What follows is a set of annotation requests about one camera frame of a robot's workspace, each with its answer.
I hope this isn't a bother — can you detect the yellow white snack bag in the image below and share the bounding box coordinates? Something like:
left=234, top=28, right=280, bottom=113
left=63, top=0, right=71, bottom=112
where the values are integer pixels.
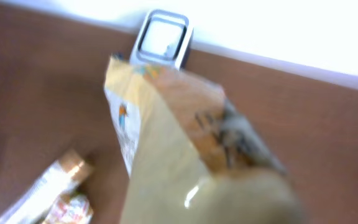
left=104, top=57, right=305, bottom=224

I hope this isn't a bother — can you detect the white tube tan cap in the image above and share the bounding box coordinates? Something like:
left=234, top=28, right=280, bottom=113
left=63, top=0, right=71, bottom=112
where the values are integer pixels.
left=0, top=149, right=93, bottom=224

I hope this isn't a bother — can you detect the white barcode scanner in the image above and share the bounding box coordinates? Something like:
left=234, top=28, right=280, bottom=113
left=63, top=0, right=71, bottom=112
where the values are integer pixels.
left=129, top=9, right=194, bottom=70

